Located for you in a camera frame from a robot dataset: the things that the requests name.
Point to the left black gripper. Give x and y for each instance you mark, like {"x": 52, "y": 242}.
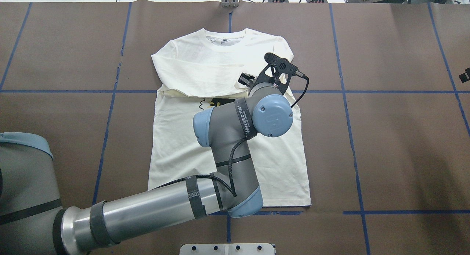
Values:
{"x": 245, "y": 79}

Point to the cream long-sleeve cat shirt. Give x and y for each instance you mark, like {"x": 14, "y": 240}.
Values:
{"x": 201, "y": 70}

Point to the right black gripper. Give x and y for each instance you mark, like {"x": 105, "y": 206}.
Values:
{"x": 465, "y": 76}

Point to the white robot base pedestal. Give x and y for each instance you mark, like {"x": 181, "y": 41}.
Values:
{"x": 228, "y": 249}

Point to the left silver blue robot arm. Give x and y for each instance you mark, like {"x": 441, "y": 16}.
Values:
{"x": 34, "y": 222}

